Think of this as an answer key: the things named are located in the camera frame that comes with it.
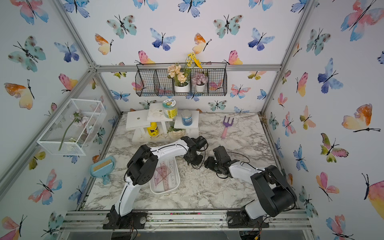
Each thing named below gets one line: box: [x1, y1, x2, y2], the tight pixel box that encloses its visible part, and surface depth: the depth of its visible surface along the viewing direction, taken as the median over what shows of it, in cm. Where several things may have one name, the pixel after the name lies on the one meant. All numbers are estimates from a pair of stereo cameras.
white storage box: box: [149, 156, 181, 195], surface depth 88 cm
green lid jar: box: [162, 98, 178, 119], surface depth 85 cm
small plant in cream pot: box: [167, 126, 185, 140], surface depth 102 cm
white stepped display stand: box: [125, 103, 200, 142], surface depth 98 cm
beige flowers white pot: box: [167, 64, 190, 93], surface depth 84 cm
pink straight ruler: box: [162, 161, 170, 192], surface depth 88 cm
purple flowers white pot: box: [191, 72, 208, 93], surface depth 92 cm
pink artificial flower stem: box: [58, 110, 90, 151], surface depth 76 cm
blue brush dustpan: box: [89, 155, 116, 185], surface depth 92 cm
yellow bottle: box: [147, 122, 159, 137], surface depth 103 cm
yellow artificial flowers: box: [185, 52, 202, 74], surface depth 86 cm
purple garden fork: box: [221, 115, 235, 140], surface depth 113 cm
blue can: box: [181, 109, 193, 126], surface depth 90 cm
